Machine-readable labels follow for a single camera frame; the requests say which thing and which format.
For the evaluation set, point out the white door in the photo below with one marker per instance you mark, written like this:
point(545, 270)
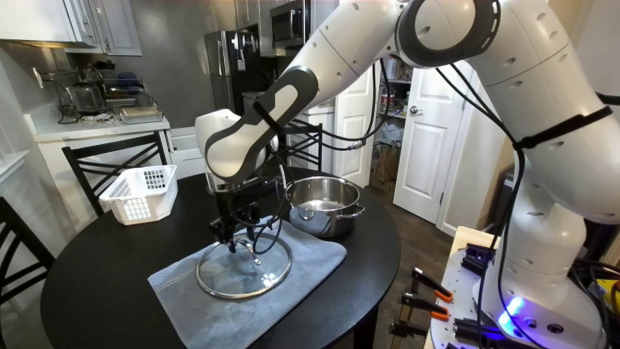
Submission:
point(431, 131)

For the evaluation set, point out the black coffee maker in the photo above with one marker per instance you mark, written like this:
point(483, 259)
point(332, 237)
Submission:
point(80, 94)

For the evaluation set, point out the black orange clamp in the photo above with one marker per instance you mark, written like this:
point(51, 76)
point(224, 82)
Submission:
point(439, 290)
point(415, 301)

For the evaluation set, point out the blue cloth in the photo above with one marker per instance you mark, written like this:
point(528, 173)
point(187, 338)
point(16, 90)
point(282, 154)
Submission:
point(208, 323)

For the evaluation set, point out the black round table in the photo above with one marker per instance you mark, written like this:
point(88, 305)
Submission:
point(98, 293)

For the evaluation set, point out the black orange clamp lower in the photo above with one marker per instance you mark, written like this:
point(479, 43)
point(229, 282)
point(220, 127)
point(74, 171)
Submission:
point(415, 301)

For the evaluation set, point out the black chair at window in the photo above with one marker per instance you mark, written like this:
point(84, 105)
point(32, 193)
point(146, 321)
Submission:
point(24, 259)

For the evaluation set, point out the silver steel pot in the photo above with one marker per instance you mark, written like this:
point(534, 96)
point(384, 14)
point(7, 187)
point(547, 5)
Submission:
point(324, 206)

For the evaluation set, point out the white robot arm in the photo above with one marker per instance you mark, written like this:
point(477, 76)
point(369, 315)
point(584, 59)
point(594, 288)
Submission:
point(567, 138)

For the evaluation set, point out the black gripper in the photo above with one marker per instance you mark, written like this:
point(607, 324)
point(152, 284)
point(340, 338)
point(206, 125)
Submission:
point(241, 208)

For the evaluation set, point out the white plastic basket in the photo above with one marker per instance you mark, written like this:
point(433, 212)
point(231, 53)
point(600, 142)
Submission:
point(144, 195)

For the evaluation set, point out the black refrigerator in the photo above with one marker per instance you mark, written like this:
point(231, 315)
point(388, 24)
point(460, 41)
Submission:
point(237, 67)

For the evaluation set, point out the black orange clamp upper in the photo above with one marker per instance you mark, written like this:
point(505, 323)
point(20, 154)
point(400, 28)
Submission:
point(439, 290)

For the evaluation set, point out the clear silver rimmed glass lid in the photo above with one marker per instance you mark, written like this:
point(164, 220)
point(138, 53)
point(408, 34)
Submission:
point(239, 276)

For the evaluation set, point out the black chair at counter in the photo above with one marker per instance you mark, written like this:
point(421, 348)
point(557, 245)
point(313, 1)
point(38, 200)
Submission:
point(98, 165)

